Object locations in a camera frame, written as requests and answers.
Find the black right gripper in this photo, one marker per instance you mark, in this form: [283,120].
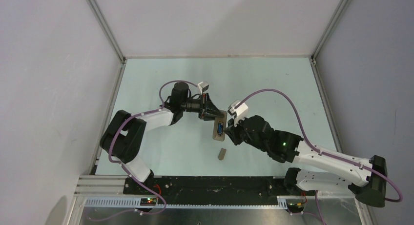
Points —
[232,131]

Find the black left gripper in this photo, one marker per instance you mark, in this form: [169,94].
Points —
[208,107]

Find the beige remote control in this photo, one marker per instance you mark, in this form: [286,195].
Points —
[223,119]

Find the blue battery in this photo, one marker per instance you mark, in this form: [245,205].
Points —
[220,126]

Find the beige battery compartment cover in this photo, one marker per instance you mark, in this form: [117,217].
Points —
[221,154]

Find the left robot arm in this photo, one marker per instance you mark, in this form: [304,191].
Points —
[123,137]

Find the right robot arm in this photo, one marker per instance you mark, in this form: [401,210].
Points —
[338,172]

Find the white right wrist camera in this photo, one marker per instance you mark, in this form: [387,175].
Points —
[238,110]

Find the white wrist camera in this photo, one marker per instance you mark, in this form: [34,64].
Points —
[238,110]
[203,87]

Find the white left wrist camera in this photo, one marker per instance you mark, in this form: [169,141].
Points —
[203,87]

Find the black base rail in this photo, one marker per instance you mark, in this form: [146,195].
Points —
[202,190]

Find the white slotted cable duct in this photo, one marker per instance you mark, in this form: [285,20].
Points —
[142,203]

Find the left aluminium frame post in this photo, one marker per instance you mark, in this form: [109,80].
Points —
[102,22]

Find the aluminium frame post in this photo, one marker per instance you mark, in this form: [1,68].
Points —
[329,29]
[102,22]

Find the right aluminium frame post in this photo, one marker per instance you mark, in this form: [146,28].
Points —
[329,29]

